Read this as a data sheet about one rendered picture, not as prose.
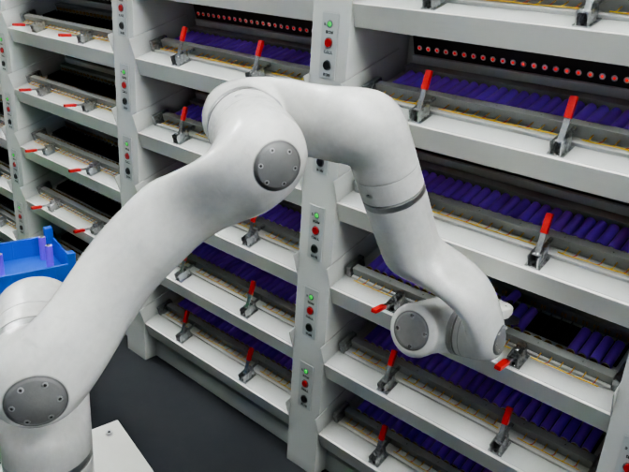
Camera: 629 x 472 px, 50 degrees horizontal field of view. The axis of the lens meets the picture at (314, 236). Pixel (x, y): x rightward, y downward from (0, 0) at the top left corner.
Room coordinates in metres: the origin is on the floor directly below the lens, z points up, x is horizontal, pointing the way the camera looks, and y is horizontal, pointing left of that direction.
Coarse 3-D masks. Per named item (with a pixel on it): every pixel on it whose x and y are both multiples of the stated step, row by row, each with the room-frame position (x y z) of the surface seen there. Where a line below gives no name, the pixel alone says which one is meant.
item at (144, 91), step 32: (128, 0) 1.78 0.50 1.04; (160, 0) 1.83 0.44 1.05; (128, 32) 1.78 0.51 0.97; (128, 64) 1.79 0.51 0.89; (160, 96) 1.83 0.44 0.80; (192, 96) 1.91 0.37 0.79; (128, 128) 1.79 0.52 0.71; (160, 160) 1.82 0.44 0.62; (128, 192) 1.80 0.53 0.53; (160, 288) 1.82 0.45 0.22
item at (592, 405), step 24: (336, 264) 1.32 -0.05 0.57; (360, 264) 1.36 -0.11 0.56; (336, 288) 1.30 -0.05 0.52; (360, 288) 1.30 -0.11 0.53; (360, 312) 1.27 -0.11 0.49; (384, 312) 1.22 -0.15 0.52; (456, 360) 1.12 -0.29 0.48; (528, 360) 1.05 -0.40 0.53; (624, 360) 1.03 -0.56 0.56; (528, 384) 1.01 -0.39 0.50; (552, 384) 0.99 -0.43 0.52; (576, 384) 0.99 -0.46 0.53; (576, 408) 0.96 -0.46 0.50; (600, 408) 0.93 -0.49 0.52
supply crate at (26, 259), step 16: (16, 240) 1.59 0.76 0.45; (32, 240) 1.61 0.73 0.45; (48, 240) 1.61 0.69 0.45; (16, 256) 1.58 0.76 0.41; (32, 256) 1.60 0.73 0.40; (64, 256) 1.55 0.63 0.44; (16, 272) 1.51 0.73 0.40; (32, 272) 1.42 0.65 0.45; (48, 272) 1.44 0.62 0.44; (64, 272) 1.46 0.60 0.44; (0, 288) 1.37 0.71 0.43
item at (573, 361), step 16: (368, 272) 1.31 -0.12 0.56; (400, 288) 1.25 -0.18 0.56; (416, 288) 1.24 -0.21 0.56; (512, 336) 1.09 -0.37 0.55; (528, 336) 1.08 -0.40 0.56; (544, 352) 1.05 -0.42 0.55; (560, 352) 1.03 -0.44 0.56; (576, 368) 1.01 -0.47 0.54; (592, 368) 0.99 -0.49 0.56; (608, 368) 0.99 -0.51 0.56; (592, 384) 0.97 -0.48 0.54
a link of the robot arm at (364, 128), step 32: (224, 96) 0.83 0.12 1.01; (288, 96) 0.87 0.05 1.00; (320, 96) 0.85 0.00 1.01; (352, 96) 0.84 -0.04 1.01; (384, 96) 0.86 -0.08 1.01; (320, 128) 0.84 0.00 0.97; (352, 128) 0.83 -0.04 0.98; (384, 128) 0.84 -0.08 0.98; (352, 160) 0.84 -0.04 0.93; (384, 160) 0.84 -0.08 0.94; (416, 160) 0.87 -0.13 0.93; (384, 192) 0.85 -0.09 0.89; (416, 192) 0.86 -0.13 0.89
